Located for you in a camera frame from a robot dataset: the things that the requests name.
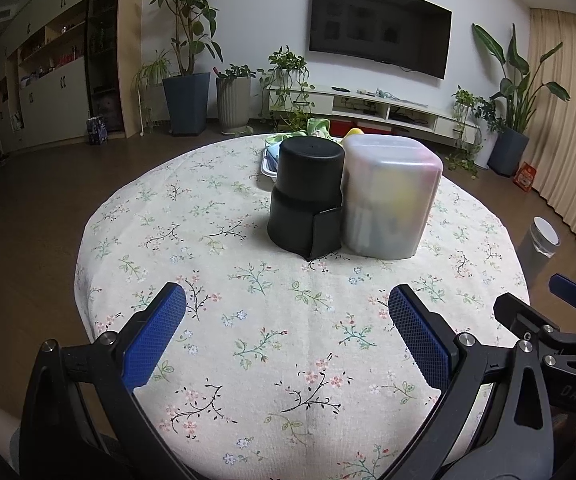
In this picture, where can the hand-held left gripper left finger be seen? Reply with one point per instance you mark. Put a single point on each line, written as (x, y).
(155, 337)

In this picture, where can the broad-leaf plant in dark pot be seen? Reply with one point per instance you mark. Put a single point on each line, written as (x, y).
(507, 150)

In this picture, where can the floral tablecloth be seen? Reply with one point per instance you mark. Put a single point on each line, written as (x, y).
(268, 335)

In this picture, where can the wall-mounted black television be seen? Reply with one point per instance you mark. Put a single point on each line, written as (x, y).
(377, 25)

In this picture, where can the beige curtain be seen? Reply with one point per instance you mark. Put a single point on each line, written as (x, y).
(567, 110)

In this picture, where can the white television cabinet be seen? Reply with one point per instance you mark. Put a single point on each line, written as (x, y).
(447, 122)

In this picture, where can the small trailing plant white pot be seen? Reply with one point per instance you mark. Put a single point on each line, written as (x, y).
(467, 100)

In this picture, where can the plant in ribbed white pot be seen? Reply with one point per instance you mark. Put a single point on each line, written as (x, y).
(233, 105)

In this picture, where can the black plastic container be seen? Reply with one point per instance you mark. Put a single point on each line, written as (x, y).
(303, 185)

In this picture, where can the green cloth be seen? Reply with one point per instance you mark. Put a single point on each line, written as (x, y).
(318, 127)

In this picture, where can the wooden wall cabinet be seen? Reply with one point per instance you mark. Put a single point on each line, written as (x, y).
(53, 95)

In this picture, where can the translucent plastic container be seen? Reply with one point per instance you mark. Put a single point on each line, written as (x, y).
(392, 195)

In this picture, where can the dark blue box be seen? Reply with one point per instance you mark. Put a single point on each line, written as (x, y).
(96, 131)

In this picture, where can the tall plant in dark pot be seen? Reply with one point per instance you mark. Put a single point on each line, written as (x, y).
(185, 105)

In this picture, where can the black remote control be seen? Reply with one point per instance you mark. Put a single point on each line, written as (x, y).
(340, 89)

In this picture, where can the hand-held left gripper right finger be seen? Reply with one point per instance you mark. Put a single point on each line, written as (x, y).
(417, 340)

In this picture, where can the white plastic tray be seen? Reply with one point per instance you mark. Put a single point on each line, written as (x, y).
(268, 167)

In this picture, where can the trailing pothos plant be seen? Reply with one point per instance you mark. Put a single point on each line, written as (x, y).
(288, 62)

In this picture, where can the red storage box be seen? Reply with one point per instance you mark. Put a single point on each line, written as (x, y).
(338, 126)
(375, 128)

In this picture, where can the grey trash can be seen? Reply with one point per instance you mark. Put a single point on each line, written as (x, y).
(535, 255)

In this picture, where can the thin-leaf plant on stand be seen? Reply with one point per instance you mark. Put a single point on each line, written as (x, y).
(153, 72)

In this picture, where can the red paper bag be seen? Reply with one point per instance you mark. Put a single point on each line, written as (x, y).
(525, 176)

